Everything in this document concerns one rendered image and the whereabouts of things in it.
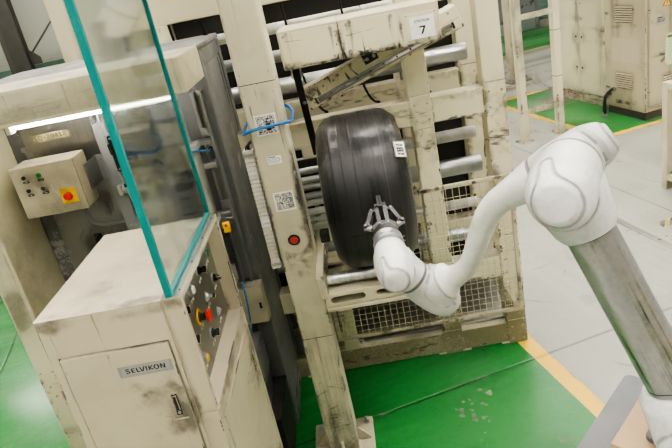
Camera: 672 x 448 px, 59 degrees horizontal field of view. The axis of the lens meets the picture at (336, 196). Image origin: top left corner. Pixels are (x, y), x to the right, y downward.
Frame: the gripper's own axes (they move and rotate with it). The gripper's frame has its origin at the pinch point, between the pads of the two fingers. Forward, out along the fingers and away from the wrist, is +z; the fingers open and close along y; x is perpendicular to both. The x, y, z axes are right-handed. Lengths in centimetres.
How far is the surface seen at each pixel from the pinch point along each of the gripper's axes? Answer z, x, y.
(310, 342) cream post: 15, 66, 37
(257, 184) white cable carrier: 25.4, -2.7, 41.4
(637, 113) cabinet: 373, 172, -277
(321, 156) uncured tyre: 17.7, -12.4, 16.1
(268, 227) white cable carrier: 23.0, 14.5, 41.5
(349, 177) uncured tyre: 8.1, -7.5, 8.0
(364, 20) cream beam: 56, -45, -8
